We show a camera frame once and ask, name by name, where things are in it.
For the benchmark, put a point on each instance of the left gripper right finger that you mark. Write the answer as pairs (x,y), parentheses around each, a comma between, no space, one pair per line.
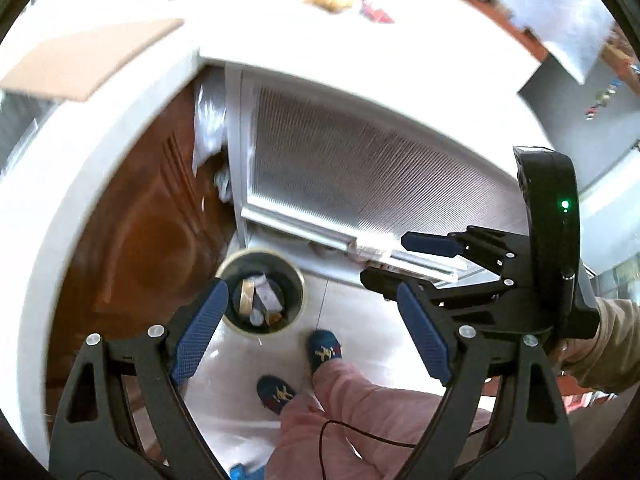
(501,416)

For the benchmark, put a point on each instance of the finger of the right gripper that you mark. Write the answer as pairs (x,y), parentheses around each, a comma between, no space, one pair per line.
(501,308)
(493,250)

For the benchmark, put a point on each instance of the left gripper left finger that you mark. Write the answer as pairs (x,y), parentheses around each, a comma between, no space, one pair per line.
(94,435)

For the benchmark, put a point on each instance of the beige right sleeve forearm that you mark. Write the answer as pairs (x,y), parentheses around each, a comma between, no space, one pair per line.
(608,362)

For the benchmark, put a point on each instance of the round trash bin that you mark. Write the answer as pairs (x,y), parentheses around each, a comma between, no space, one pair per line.
(267,293)

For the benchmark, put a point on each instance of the person right hand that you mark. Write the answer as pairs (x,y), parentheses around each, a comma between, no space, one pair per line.
(565,352)

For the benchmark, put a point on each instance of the left blue slipper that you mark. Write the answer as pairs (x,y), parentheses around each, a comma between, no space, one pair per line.
(274,393)

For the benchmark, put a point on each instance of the blue slipper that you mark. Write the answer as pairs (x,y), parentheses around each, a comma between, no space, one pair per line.
(274,393)
(322,347)

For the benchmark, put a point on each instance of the person pink trouser leg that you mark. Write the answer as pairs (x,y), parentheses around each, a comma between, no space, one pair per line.
(348,428)

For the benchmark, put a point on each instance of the right blue slipper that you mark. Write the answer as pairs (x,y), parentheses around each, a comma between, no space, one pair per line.
(322,347)

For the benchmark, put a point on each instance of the silver cabinet door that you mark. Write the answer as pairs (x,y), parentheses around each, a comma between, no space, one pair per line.
(347,179)

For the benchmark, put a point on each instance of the brown cardboard sheet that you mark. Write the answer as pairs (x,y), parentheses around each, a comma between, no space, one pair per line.
(74,67)

